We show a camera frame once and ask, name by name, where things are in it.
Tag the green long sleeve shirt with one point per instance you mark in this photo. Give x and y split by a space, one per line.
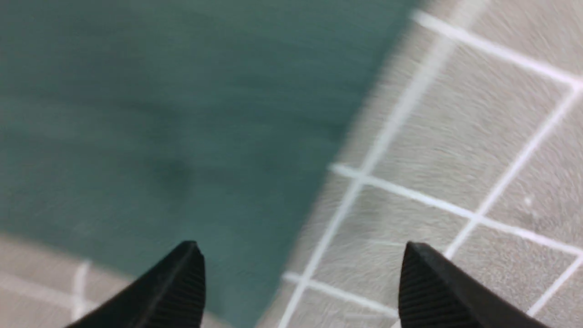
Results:
128 126

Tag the grey checkered tablecloth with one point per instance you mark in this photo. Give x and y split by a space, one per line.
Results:
469 140

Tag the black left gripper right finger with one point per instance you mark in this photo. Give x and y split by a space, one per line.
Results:
435 293

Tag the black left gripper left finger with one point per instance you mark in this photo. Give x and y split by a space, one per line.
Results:
171 294

